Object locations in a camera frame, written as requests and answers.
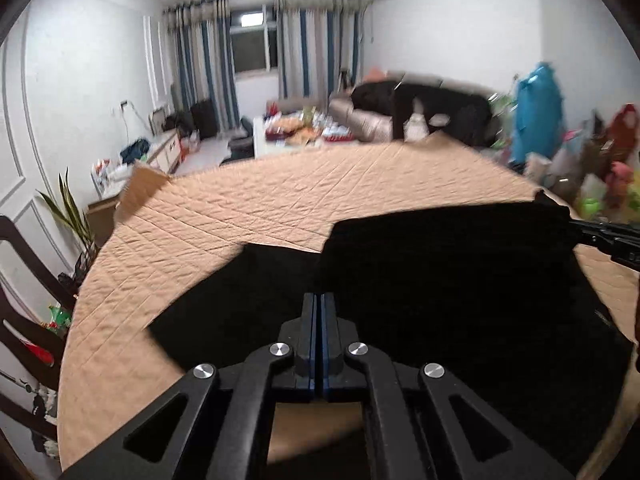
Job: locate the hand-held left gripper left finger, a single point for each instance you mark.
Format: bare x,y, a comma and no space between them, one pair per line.
310,340

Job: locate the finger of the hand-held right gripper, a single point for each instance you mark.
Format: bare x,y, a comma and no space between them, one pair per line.
605,230
625,252

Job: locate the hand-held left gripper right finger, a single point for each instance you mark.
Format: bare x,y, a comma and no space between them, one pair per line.
327,340

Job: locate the black pants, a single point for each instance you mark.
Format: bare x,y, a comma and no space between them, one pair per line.
450,285

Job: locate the red package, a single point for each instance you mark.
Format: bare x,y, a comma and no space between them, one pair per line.
625,130

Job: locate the blue thermos jug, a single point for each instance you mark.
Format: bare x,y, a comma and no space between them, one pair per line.
537,110

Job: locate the tan quilted blanket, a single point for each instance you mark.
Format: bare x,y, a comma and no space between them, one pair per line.
300,200

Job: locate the dark wooden chair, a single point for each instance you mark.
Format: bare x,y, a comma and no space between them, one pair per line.
20,240
460,110

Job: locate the white coffee table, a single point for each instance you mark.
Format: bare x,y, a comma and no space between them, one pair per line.
262,145

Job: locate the beige sofa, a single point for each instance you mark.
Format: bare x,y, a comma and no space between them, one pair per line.
360,120

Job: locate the white low cabinet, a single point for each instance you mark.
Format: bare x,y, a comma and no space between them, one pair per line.
165,152

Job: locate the black suitcase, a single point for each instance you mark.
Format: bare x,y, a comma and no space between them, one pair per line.
204,119

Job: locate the black jacket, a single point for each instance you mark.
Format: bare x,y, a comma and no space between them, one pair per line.
372,97

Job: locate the dark blue bag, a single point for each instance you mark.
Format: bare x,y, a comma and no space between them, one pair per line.
135,151

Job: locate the green potted plant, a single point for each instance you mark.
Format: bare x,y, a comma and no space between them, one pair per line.
75,220

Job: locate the striped curtain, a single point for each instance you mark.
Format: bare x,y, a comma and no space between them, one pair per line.
310,45
200,60

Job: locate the window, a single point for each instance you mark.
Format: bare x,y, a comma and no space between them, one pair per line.
250,50

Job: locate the white wall socket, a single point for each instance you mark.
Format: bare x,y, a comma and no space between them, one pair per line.
125,105

